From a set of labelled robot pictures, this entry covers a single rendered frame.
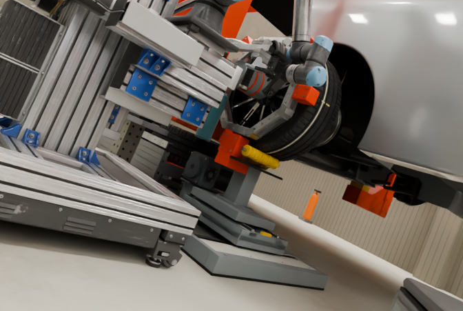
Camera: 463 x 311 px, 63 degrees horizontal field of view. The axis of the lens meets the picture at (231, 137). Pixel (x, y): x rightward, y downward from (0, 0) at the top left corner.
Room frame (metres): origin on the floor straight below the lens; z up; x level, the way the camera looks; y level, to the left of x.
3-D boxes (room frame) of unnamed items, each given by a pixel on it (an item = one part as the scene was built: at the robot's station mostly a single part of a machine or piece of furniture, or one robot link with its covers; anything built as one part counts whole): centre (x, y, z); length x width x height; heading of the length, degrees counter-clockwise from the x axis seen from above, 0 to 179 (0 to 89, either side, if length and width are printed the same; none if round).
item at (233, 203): (2.08, -0.16, 0.32); 0.40 x 0.30 x 0.28; 41
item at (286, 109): (1.97, -0.03, 0.85); 0.54 x 0.07 x 0.54; 41
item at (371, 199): (3.86, -1.49, 0.69); 0.52 x 0.17 x 0.35; 131
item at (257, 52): (1.71, 0.02, 0.93); 0.09 x 0.05 x 0.05; 131
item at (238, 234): (2.05, -0.18, 0.13); 0.50 x 0.36 x 0.10; 41
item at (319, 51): (1.45, -0.18, 0.95); 0.11 x 0.08 x 0.11; 26
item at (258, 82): (1.93, 0.03, 0.85); 0.21 x 0.14 x 0.14; 131
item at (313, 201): (6.34, -1.67, 0.28); 0.25 x 0.24 x 0.56; 74
